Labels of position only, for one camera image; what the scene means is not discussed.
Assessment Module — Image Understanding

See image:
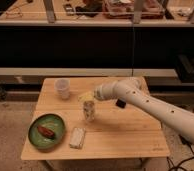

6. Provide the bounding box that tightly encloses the black remote device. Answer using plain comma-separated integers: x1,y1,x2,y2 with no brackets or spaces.
63,4,75,16

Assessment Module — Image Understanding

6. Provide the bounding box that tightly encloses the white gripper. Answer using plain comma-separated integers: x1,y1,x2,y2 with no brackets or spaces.
94,82,116,101

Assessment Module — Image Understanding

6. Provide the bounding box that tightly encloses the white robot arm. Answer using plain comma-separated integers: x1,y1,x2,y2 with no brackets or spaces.
94,77,194,144

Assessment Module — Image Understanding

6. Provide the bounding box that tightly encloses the small black cube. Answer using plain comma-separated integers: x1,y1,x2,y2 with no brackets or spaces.
116,99,126,108

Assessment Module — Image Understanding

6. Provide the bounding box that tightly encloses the green ceramic bowl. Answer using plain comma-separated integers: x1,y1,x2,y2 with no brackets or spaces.
28,114,66,150

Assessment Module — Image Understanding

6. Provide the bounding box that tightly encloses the wooden table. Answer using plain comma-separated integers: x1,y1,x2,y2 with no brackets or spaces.
21,77,170,160

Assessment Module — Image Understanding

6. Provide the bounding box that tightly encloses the red-brown food piece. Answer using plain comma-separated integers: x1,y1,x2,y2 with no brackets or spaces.
37,125,55,139

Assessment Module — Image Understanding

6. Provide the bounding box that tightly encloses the patterned ceramic bottle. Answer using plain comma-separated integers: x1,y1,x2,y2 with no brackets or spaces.
83,101,95,122

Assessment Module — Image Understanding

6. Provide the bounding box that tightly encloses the yellow sponge piece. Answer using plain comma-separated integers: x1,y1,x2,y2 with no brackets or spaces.
78,91,94,102

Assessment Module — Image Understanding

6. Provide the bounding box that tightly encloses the white rectangular sponge block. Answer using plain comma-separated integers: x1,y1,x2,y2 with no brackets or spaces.
69,127,86,149

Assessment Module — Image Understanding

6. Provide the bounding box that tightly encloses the plastic tray with items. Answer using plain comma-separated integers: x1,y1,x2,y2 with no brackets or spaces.
103,0,165,18

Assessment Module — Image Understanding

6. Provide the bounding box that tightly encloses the black floor cable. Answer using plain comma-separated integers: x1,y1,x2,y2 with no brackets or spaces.
166,134,194,171

